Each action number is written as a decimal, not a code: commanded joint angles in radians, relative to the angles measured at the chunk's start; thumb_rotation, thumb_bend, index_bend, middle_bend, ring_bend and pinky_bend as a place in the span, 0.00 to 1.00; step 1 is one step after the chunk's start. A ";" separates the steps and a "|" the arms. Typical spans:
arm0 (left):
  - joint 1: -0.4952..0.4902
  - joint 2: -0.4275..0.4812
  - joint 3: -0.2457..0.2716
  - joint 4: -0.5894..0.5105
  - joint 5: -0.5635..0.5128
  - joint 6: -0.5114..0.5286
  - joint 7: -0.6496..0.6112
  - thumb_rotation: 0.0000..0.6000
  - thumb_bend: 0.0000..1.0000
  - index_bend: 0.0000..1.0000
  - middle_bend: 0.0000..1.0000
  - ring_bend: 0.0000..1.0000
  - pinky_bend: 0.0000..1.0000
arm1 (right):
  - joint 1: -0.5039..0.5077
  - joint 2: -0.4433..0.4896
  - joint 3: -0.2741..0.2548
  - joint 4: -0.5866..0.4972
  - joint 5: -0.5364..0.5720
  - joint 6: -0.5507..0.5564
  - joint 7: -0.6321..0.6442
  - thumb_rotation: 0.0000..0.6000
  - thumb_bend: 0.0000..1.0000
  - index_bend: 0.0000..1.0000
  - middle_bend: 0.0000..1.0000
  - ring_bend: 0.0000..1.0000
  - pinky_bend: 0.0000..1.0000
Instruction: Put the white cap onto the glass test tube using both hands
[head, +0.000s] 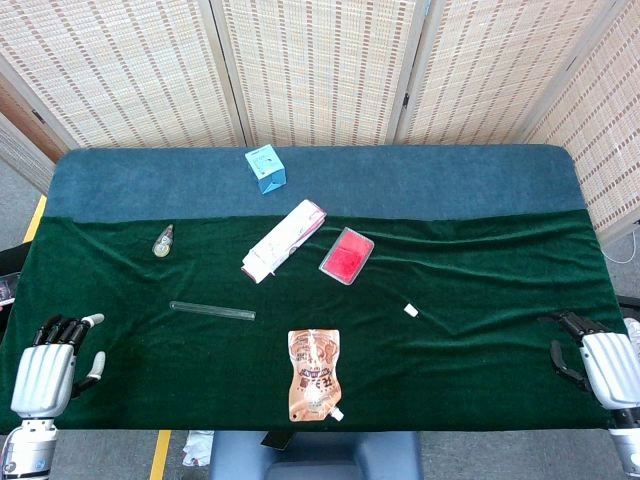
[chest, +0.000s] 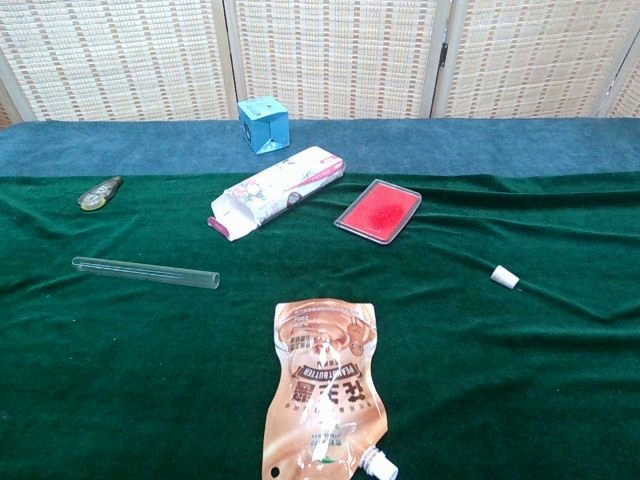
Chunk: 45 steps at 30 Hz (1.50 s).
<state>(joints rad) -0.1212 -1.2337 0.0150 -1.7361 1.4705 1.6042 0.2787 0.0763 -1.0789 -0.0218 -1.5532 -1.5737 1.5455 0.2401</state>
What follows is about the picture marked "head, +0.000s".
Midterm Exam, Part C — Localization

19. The long white pink carton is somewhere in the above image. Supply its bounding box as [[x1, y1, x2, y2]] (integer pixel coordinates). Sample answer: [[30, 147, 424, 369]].
[[240, 198, 328, 285]]

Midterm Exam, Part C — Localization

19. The small clear glass bottle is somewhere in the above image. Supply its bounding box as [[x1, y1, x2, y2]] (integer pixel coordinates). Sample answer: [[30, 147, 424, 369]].
[[151, 223, 176, 259]]

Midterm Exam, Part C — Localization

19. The flat black object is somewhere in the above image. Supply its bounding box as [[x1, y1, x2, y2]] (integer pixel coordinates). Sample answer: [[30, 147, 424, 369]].
[[259, 430, 294, 451]]

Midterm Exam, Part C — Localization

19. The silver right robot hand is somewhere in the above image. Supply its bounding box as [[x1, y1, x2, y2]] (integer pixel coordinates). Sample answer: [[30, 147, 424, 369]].
[[538, 309, 640, 411]]

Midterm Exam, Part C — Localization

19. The woven bamboo screen panel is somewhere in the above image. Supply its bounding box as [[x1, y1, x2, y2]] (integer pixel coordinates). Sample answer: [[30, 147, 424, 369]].
[[0, 0, 246, 151], [394, 0, 631, 146], [209, 0, 431, 149], [522, 0, 640, 246]]

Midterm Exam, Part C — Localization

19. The dark green velvet cloth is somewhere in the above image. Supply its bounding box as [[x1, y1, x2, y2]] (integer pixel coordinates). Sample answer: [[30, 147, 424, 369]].
[[0, 209, 629, 435]]

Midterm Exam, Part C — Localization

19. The black bulky object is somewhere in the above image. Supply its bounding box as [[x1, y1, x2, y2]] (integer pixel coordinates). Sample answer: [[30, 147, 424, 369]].
[[0, 243, 26, 309]]

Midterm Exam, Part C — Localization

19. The grey woven screen panel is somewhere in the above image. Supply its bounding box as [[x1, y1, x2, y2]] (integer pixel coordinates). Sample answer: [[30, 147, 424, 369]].
[[0, 112, 56, 194]]

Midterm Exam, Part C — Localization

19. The thin white cable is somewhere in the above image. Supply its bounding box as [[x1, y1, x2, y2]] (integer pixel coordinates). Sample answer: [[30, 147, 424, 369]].
[[602, 234, 640, 266]]

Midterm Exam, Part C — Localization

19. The blue padded robot base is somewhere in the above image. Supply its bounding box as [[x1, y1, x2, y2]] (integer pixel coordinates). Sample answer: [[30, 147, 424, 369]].
[[208, 429, 424, 480]]

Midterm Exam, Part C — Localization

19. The brown spout drink pouch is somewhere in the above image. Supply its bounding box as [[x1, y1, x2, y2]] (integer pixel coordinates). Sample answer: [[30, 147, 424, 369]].
[[286, 328, 346, 424]]

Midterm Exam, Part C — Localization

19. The small light blue box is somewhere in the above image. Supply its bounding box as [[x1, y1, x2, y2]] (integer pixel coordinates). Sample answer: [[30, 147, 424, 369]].
[[244, 143, 288, 196]]

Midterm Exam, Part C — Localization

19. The clear glass test tube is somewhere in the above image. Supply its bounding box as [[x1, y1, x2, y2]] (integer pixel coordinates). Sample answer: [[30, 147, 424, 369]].
[[168, 299, 257, 322]]

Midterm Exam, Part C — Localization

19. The crumpled white cloth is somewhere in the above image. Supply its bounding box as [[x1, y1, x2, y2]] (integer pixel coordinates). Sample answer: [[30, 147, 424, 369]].
[[180, 430, 216, 469]]

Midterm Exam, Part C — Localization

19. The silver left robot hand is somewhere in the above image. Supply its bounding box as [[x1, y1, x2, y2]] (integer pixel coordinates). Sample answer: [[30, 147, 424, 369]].
[[9, 313, 107, 419]]

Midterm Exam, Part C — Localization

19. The red clear plastic case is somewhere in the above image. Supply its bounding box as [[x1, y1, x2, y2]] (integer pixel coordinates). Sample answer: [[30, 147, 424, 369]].
[[318, 226, 376, 287]]

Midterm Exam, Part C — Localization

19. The blue table cover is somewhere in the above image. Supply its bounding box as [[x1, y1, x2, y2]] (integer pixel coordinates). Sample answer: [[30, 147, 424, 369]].
[[43, 143, 587, 224]]

